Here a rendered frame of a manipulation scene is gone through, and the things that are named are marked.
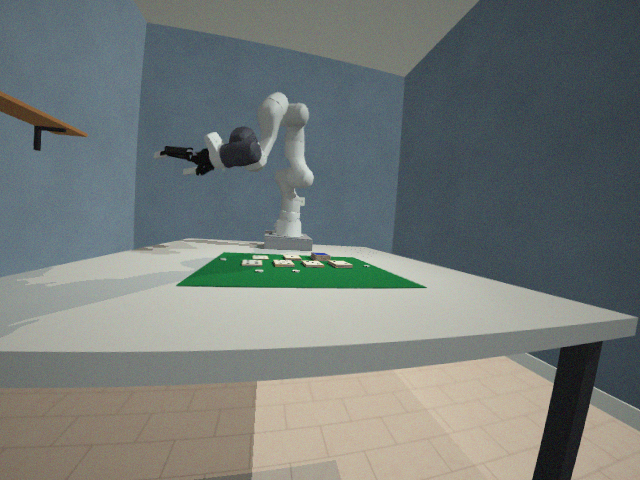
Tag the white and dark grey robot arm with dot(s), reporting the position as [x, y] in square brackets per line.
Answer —
[244, 150]

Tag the green felt mat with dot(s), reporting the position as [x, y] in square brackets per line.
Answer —
[231, 273]

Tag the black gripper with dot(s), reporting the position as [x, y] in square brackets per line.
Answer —
[180, 152]

